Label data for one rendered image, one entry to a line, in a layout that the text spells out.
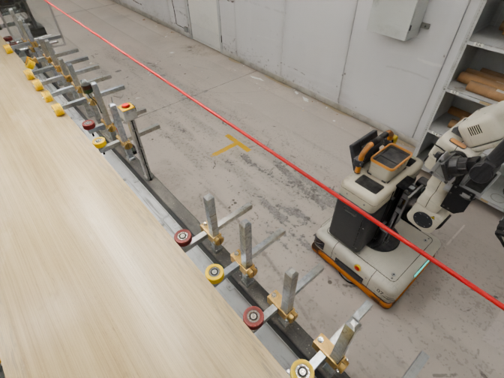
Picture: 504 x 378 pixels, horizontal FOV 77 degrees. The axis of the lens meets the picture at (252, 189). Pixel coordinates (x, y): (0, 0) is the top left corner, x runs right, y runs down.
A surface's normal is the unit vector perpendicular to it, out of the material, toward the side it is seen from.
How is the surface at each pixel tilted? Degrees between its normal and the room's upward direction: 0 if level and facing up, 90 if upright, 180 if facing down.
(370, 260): 0
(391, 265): 0
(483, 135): 90
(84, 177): 0
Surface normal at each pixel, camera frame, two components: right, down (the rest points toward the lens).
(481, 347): -0.01, -0.71
